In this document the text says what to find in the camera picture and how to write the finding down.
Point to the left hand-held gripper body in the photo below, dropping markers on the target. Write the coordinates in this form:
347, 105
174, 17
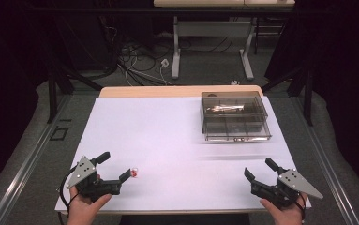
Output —
88, 181

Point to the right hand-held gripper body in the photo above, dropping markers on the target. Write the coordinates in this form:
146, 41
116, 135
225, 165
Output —
288, 187

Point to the small red and clear earring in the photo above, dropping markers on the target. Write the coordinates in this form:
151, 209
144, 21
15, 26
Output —
134, 172

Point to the clear plastic drawer box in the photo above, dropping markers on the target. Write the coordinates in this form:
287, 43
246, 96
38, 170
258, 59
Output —
234, 116

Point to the person's left hand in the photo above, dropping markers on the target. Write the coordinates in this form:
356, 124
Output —
85, 207

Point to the person's right hand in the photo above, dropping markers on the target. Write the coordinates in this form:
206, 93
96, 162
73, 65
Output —
285, 214

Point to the white table mat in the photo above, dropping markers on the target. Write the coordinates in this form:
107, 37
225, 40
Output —
174, 150

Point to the black metal stand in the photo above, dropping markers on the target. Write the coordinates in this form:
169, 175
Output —
296, 90
64, 84

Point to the white floor socket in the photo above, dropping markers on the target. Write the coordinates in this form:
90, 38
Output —
235, 82

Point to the dark curtain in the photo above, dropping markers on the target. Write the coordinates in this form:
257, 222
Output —
14, 78
339, 84

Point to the white power plug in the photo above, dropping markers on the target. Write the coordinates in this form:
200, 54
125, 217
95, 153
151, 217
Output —
164, 63

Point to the white desk with metal legs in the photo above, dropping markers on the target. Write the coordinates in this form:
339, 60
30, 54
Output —
217, 34

